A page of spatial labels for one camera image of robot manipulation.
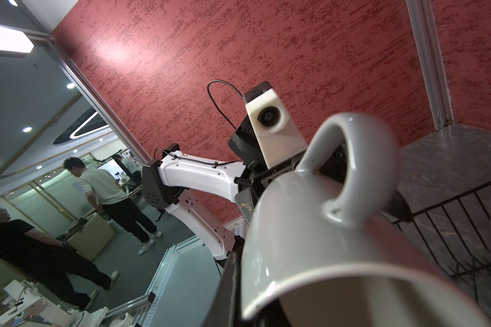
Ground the black wire dish rack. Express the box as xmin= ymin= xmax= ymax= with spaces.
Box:
xmin=391 ymin=181 xmax=491 ymax=312

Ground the person in white shirt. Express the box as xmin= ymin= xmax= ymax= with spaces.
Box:
xmin=64 ymin=157 xmax=162 ymax=256

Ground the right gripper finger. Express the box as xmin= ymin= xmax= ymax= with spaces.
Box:
xmin=202 ymin=252 xmax=241 ymax=327

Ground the white ceramic mug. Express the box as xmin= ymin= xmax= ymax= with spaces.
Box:
xmin=240 ymin=113 xmax=491 ymax=326

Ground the person in black shirt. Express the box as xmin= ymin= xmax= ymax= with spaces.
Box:
xmin=0 ymin=208 xmax=119 ymax=311

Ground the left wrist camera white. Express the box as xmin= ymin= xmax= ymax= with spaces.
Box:
xmin=245 ymin=81 xmax=308 ymax=169

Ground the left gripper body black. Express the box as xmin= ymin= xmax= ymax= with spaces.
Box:
xmin=229 ymin=117 xmax=347 ymax=213

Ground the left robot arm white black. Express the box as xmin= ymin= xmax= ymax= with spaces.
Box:
xmin=142 ymin=143 xmax=304 ymax=267

